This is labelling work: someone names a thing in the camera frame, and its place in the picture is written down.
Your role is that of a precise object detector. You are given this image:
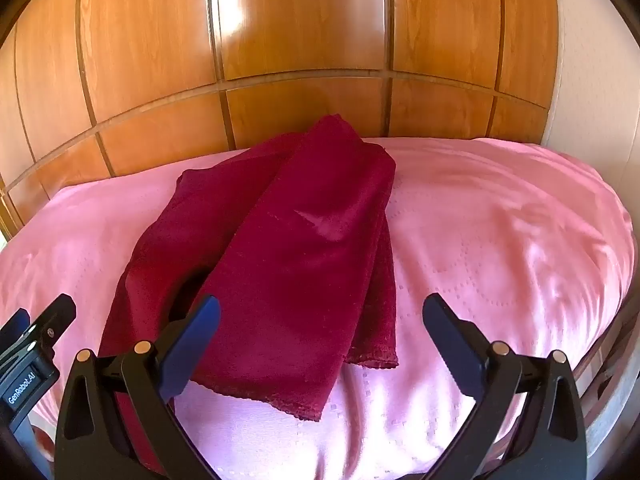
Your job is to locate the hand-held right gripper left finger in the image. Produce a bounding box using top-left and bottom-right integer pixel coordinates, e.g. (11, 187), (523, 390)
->
(55, 295), (222, 480)

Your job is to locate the maroon cloth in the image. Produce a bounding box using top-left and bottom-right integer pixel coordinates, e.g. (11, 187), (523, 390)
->
(97, 114), (400, 478)

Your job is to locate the wooden bed frame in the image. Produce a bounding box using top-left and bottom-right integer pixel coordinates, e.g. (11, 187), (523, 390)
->
(500, 300), (640, 480)

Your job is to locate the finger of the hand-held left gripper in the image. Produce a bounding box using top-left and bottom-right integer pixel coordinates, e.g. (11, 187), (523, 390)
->
(0, 308), (32, 354)
(29, 293), (77, 357)

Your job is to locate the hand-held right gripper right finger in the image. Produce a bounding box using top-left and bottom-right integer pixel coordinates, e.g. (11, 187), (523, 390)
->
(422, 292), (588, 480)

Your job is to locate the pink bed sheet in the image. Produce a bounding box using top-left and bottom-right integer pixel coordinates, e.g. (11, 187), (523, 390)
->
(0, 136), (632, 480)

